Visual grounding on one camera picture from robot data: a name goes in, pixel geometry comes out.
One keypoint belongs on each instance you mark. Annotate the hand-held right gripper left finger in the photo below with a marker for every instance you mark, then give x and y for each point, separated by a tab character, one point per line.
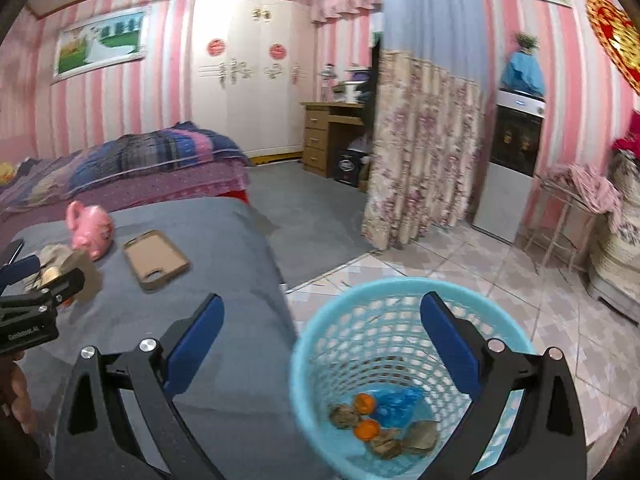
197	342

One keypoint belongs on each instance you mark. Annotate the plaid blanket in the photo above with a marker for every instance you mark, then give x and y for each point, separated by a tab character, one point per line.
140	155

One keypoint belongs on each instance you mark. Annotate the white bag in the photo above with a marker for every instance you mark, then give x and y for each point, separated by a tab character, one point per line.
360	147

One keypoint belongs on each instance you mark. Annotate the yellow duck plush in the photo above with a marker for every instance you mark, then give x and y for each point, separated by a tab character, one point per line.
6	172

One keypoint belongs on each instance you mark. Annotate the floral covered appliance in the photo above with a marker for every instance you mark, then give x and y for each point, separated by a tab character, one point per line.
620	250

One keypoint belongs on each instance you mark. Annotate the metal stand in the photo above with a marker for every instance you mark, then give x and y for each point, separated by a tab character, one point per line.
560	215

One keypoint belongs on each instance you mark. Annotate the blue plastic bag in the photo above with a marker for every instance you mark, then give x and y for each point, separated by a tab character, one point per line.
397	405

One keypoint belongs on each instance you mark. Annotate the blue-grey table cloth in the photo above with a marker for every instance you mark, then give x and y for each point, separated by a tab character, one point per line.
215	250

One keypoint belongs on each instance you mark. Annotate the pink piggy bank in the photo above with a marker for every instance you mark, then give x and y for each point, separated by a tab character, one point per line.
92	232

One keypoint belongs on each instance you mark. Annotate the bed with purple skirt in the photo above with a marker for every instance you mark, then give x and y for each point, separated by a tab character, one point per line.
150	190

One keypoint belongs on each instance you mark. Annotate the red heart wall decoration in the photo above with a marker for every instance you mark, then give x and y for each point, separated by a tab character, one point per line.
617	40

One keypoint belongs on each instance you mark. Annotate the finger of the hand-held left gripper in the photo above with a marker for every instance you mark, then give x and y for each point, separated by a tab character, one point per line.
60	282
17	269

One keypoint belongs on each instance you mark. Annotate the purple box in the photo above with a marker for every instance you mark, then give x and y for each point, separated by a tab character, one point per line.
360	76

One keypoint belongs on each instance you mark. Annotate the black box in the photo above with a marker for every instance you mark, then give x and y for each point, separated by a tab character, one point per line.
347	166

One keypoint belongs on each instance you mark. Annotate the tan phone case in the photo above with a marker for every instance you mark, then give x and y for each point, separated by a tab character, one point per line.
155	260

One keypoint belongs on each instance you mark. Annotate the desk lamp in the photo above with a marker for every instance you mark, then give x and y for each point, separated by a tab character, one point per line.
327	75

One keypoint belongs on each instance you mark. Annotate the framed wedding poster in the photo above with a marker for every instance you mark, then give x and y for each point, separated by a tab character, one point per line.
100	42

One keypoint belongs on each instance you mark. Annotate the person's left hand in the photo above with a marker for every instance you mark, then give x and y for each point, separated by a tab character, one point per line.
17	390

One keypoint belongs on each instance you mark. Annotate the wooden desk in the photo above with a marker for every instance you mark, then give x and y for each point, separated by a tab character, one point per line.
317	135

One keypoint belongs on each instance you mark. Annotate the blue and floral curtain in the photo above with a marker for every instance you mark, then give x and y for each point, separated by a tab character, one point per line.
425	135

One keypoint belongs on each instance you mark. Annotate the dark hanging garment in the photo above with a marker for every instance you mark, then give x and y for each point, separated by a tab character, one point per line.
372	90

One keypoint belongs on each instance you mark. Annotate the white box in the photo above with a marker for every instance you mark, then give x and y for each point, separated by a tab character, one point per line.
347	92

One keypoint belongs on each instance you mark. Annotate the blue cloth cover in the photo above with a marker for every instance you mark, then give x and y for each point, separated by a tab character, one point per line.
522	75

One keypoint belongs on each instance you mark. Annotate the white water dispenser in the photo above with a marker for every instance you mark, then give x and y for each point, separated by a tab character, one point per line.
505	195

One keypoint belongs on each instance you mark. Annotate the brown paper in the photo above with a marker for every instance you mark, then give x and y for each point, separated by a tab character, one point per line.
420	435

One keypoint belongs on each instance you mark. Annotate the pink cloth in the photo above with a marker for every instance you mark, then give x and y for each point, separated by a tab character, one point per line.
585	185

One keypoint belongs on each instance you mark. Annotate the cardboard tube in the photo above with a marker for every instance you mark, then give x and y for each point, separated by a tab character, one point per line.
86	272

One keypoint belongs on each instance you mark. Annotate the white wardrobe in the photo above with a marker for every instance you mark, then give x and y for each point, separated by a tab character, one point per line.
250	105

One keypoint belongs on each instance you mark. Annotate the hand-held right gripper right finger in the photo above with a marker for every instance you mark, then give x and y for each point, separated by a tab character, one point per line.
450	347

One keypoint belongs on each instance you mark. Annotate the grey paper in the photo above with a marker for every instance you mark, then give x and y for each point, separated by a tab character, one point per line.
55	255

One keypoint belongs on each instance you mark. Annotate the teal plastic basket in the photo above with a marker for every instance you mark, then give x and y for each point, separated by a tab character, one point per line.
320	360

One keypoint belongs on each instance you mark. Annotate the small potted plant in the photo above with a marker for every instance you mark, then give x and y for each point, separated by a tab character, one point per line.
525	44

